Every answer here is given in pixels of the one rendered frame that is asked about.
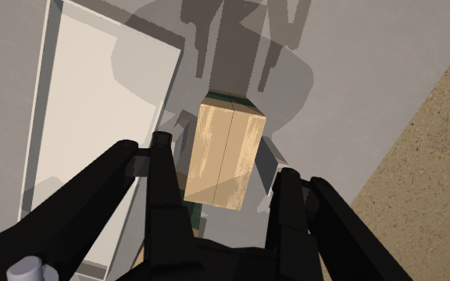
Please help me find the white shallow tray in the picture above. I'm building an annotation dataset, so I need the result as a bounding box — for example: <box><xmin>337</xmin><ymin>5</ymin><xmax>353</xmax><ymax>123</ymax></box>
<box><xmin>18</xmin><ymin>0</ymin><xmax>184</xmax><ymax>281</ymax></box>

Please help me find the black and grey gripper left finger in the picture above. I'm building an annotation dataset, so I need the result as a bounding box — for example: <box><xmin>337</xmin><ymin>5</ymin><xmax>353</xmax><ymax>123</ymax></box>
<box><xmin>0</xmin><ymin>119</ymin><xmax>208</xmax><ymax>281</ymax></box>

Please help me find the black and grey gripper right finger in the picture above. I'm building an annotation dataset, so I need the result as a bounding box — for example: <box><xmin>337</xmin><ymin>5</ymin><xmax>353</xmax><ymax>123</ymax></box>
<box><xmin>255</xmin><ymin>136</ymin><xmax>413</xmax><ymax>281</ymax></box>

